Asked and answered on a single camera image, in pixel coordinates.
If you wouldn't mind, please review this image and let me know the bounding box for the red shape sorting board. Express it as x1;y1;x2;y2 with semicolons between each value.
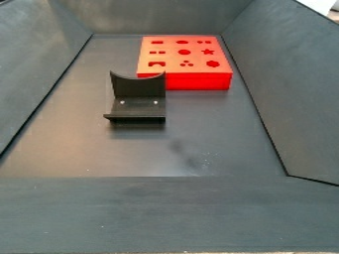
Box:
136;35;233;90

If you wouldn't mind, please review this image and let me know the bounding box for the black curved holder stand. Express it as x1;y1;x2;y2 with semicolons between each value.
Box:
103;72;165;122

